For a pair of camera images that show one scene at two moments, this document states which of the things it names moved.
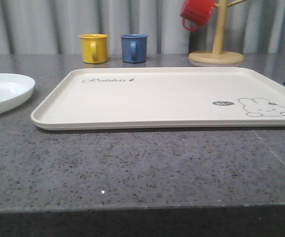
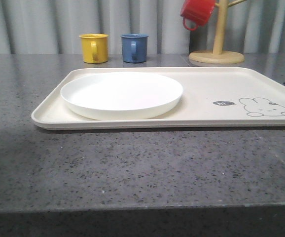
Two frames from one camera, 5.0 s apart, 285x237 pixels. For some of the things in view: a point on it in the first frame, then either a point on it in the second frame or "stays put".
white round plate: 4,92 → 121,96
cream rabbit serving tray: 104,98 stays put
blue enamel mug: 134,48 stays put
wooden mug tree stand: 217,56 stays put
